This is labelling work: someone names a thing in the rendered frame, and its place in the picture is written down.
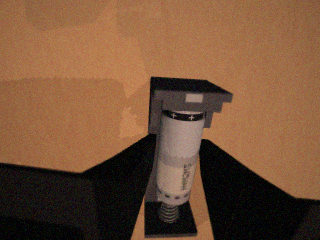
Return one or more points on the white cylindrical battery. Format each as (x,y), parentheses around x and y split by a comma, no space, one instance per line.
(180,138)

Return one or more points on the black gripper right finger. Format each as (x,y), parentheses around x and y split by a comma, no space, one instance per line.
(243,205)

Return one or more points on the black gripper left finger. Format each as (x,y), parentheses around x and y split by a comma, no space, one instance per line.
(104,201)

